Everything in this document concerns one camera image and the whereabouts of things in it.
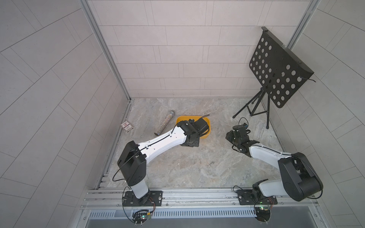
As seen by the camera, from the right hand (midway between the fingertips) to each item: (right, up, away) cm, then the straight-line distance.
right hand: (226, 133), depth 93 cm
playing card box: (-68, +4, +4) cm, 68 cm away
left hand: (-22, -4, -11) cm, 25 cm away
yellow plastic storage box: (-30, +9, +8) cm, 33 cm away
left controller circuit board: (-47, -34, -27) cm, 65 cm away
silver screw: (-11, -16, -10) cm, 21 cm away
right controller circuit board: (+11, -35, -24) cm, 44 cm away
